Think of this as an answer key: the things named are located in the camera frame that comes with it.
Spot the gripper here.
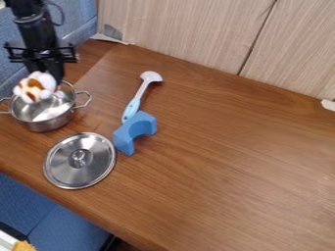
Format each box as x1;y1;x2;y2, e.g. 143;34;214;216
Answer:
2;42;81;85

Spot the white and brown stuffed dog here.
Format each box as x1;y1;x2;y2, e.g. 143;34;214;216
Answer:
12;70;68;105

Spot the silver pot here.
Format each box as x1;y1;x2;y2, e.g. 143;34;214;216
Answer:
0;79;95;133

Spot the silver pot lid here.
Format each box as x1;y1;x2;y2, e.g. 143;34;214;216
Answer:
41;131;119;190

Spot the white and blue spoon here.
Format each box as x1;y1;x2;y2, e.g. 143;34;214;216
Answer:
120;71;166;125

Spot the blue arch block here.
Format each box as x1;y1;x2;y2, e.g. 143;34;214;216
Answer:
111;110;159;157

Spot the light wooden board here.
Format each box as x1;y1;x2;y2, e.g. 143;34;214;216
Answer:
88;0;335;102

